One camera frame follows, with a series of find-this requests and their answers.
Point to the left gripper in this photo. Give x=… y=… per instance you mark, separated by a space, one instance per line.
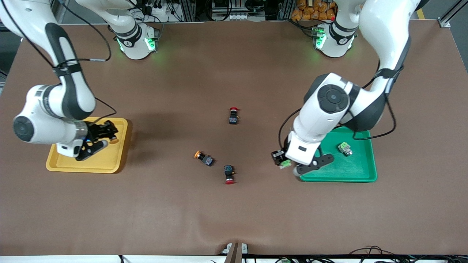
x=276 y=156

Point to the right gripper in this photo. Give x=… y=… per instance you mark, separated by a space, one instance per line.
x=94 y=130

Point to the green push button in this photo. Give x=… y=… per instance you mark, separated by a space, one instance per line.
x=344 y=148
x=286 y=164

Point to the yellow push button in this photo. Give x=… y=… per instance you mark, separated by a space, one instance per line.
x=204 y=157
x=114 y=140

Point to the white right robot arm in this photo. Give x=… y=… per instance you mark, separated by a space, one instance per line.
x=44 y=106

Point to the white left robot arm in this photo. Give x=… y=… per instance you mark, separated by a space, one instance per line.
x=329 y=109

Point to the yellow plastic tray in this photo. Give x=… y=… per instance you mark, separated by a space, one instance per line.
x=109 y=160

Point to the red push button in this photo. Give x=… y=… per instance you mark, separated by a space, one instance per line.
x=234 y=116
x=229 y=174

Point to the brown table mat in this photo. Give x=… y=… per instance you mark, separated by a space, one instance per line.
x=234 y=212

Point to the green plastic tray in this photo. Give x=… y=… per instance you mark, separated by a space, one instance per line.
x=358 y=164

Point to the white power strip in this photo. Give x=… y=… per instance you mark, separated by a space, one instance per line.
x=237 y=16
x=159 y=10

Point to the orange bags pile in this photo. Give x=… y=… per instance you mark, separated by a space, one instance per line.
x=310 y=11

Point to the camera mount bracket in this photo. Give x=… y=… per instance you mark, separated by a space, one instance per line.
x=234 y=254

